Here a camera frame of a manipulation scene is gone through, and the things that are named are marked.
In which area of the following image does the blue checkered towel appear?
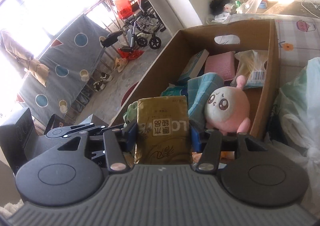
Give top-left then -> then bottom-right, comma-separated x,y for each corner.
187,72 -> 224,128

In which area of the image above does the grey dotted hanging cloth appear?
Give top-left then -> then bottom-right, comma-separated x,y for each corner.
18,15 -> 109,124

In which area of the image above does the white power cable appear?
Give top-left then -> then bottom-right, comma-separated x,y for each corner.
300,0 -> 320,19

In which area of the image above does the gold tissue pack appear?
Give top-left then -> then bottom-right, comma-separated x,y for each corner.
135,96 -> 192,165

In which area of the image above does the wheelchair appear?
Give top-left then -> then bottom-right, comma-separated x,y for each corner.
123,0 -> 166,50

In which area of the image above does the blue tissue box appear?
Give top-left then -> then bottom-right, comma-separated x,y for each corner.
177,49 -> 209,84

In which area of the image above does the white plastic shopping bag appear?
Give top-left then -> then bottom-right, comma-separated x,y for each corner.
272,57 -> 319,215

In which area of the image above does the clear plastic packet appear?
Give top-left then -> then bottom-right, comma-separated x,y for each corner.
231,50 -> 268,89

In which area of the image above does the plaid cartoon bed sheet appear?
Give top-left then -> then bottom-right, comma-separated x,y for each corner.
275,15 -> 319,85

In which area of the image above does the cardboard box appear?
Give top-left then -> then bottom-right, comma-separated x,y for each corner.
111,19 -> 279,140

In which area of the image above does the pink plush toy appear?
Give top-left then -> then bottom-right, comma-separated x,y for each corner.
204,75 -> 251,136

